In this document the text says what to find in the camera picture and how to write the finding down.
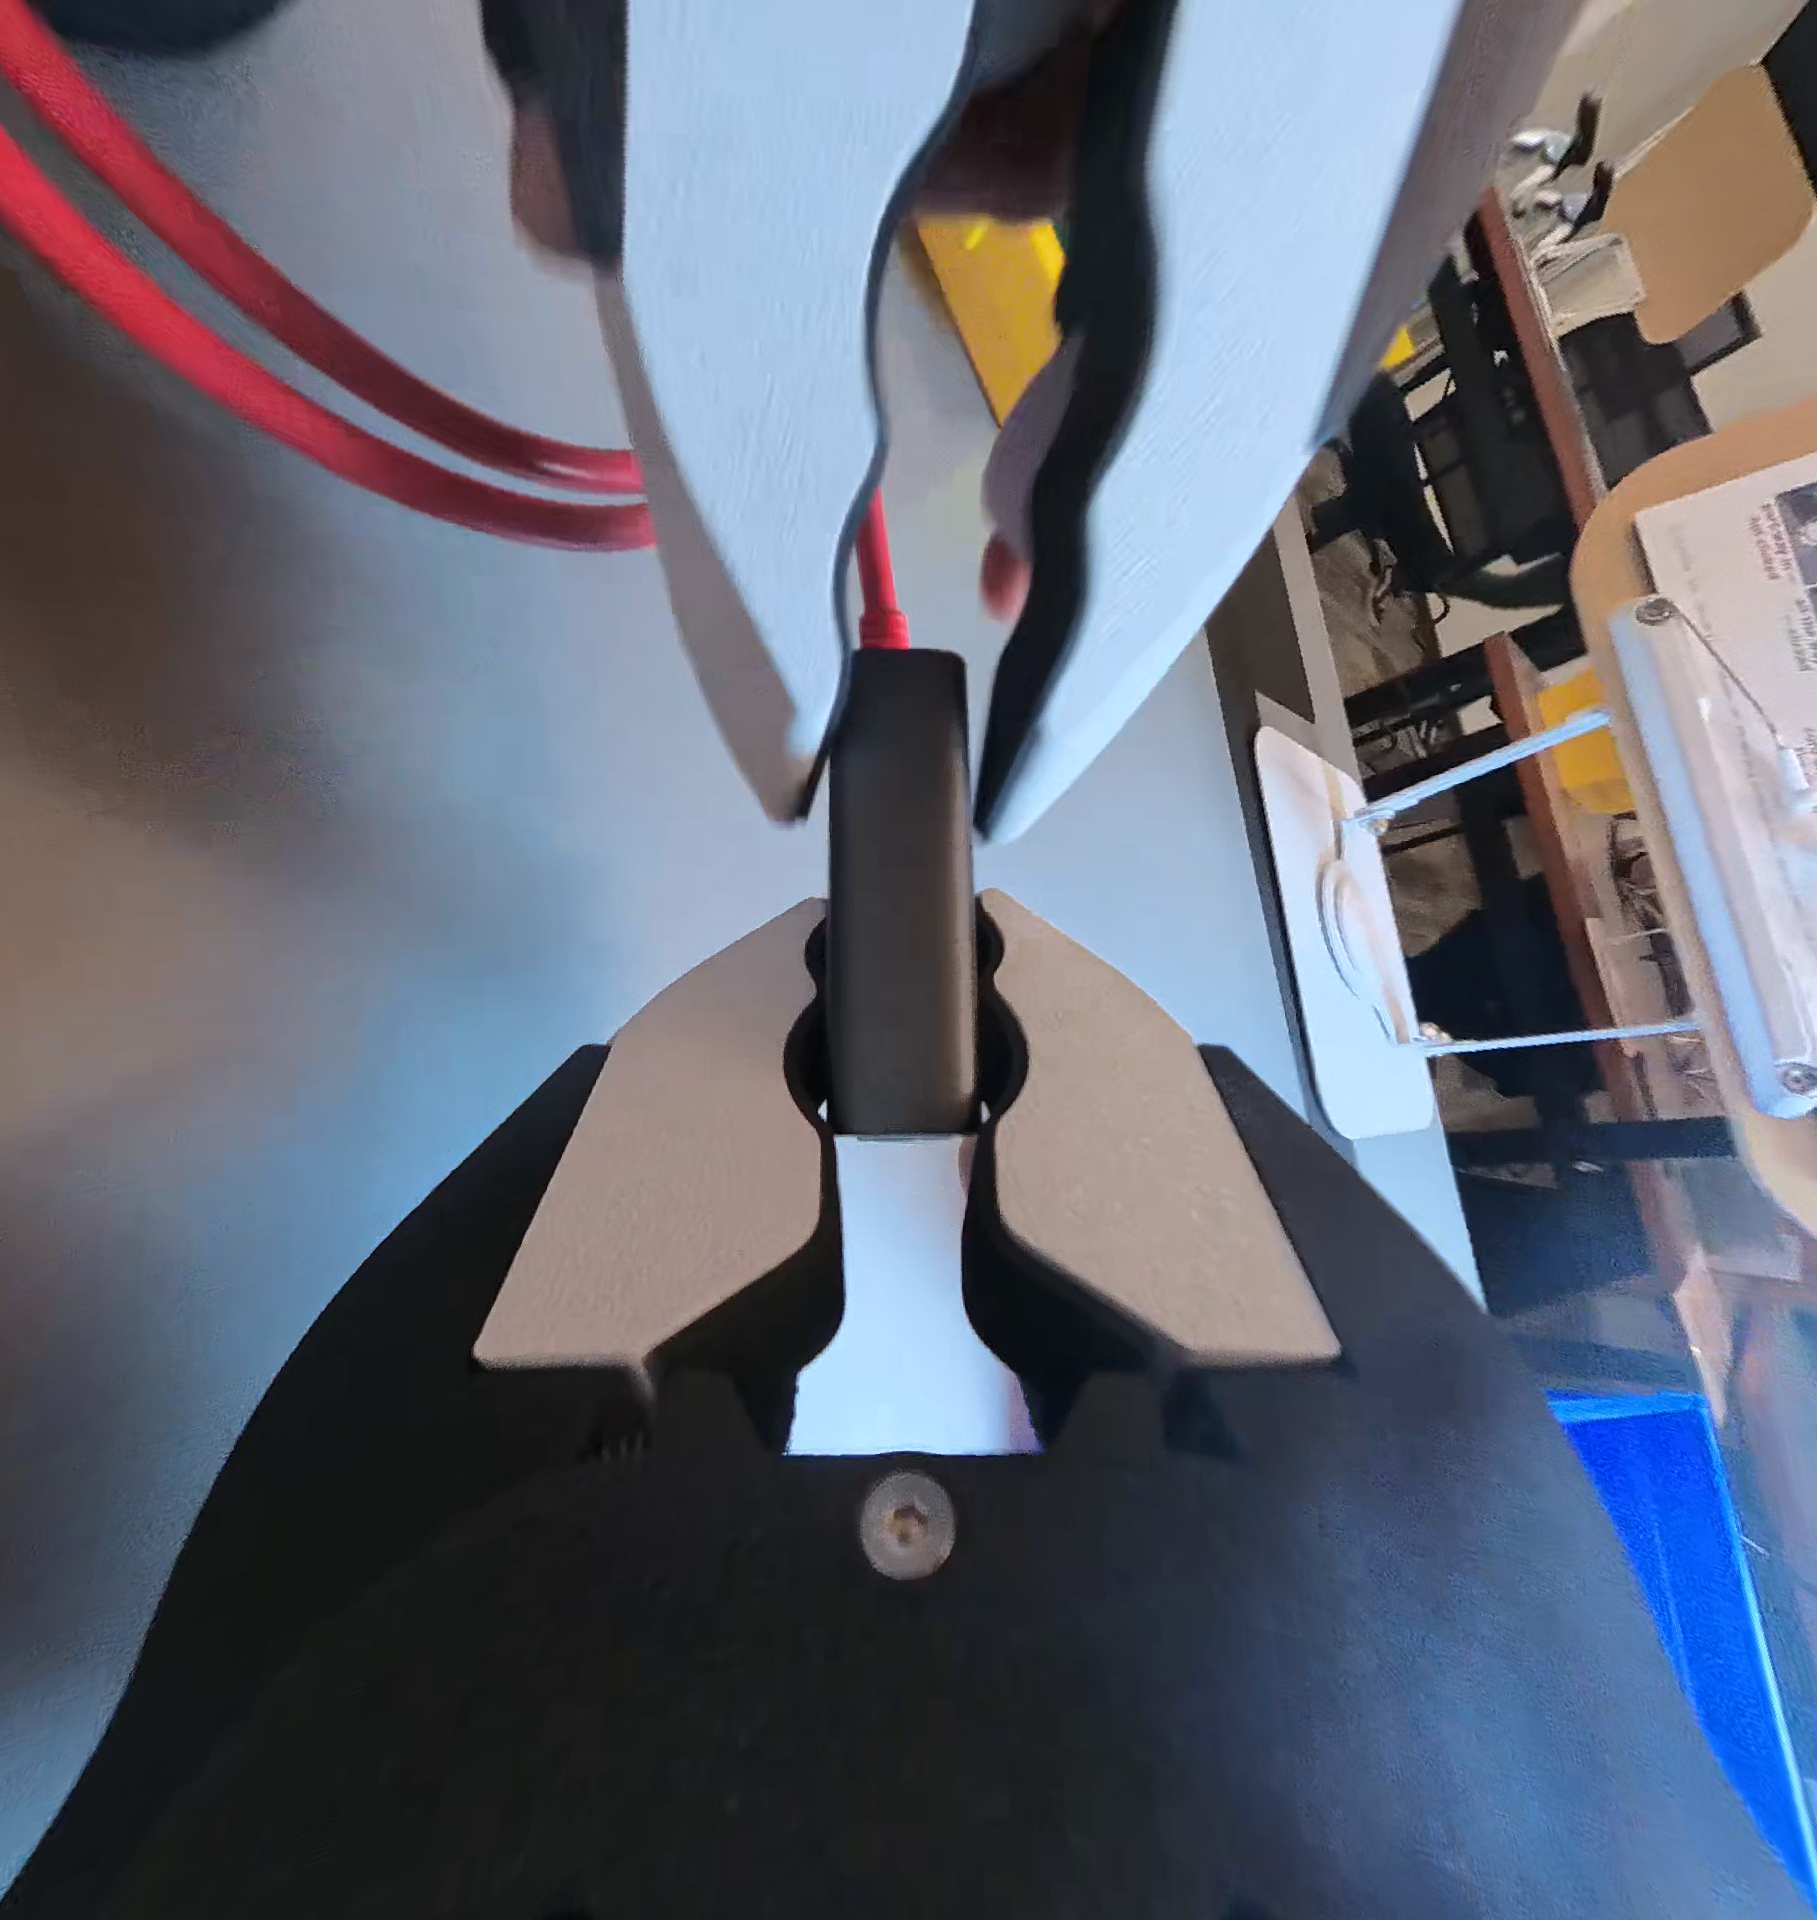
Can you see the black office chair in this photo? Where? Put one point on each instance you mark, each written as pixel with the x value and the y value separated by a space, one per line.
pixel 1462 450

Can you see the wooden workbench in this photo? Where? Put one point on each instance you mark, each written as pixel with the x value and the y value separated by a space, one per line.
pixel 1538 375

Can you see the clear acrylic sign holder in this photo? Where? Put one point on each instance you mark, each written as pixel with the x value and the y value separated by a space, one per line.
pixel 1688 840

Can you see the blue plastic bin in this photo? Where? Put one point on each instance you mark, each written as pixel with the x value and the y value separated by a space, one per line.
pixel 1657 1577

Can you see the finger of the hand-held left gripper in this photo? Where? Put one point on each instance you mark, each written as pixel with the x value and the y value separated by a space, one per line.
pixel 1267 301
pixel 758 301

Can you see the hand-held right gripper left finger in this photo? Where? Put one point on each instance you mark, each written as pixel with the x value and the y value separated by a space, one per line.
pixel 652 1201

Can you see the person's left hand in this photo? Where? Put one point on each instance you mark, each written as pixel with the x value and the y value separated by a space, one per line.
pixel 1004 576

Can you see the yellow plastic object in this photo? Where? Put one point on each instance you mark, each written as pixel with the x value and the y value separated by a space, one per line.
pixel 997 308

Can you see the black ethernet port adapter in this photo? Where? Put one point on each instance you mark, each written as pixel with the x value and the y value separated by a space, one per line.
pixel 899 901

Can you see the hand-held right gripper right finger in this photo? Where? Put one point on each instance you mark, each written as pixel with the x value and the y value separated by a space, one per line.
pixel 1147 1201

